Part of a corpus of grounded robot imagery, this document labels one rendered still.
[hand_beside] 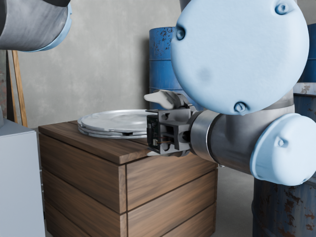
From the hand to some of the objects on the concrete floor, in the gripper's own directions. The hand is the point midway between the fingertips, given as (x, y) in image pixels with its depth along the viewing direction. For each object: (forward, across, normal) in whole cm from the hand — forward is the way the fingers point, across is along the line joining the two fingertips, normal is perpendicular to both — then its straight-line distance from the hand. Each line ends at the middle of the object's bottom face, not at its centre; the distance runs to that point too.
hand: (159, 121), depth 59 cm
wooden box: (+28, +38, +2) cm, 47 cm away
